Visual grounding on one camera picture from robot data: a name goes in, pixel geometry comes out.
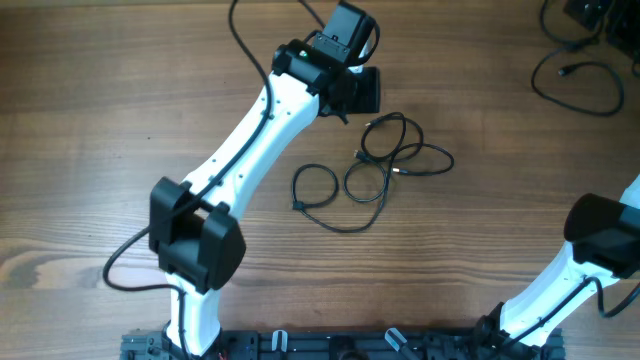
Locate black left camera cable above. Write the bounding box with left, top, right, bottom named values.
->
left=102, top=0, right=274, bottom=359

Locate black cable bundle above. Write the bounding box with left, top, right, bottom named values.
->
left=290, top=111, right=456, bottom=235

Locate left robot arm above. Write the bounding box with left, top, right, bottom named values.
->
left=149, top=1, right=380, bottom=359

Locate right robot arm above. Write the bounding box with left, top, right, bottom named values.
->
left=468, top=1, right=639, bottom=359

